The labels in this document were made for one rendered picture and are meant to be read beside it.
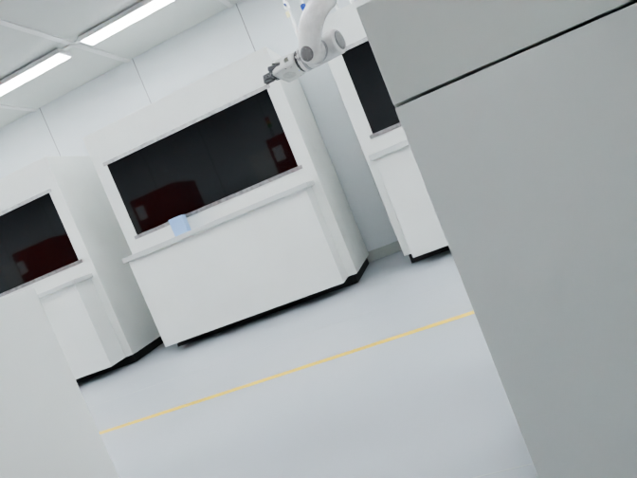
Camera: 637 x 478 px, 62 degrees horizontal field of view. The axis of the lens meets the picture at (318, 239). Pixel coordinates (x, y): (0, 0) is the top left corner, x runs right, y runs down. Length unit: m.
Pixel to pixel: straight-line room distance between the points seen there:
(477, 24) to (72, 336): 4.72
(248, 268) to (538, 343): 3.56
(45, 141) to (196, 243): 2.62
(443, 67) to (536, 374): 0.45
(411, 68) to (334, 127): 4.36
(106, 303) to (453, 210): 4.58
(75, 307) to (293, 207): 2.15
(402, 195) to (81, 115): 3.62
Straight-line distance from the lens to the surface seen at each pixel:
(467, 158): 0.78
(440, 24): 0.79
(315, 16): 1.78
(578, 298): 0.83
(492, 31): 0.79
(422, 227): 3.95
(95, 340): 5.07
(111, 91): 6.01
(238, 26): 5.50
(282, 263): 4.16
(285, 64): 1.90
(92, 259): 5.17
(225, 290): 4.36
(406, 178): 3.93
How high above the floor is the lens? 0.74
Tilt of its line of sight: 4 degrees down
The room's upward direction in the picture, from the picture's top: 22 degrees counter-clockwise
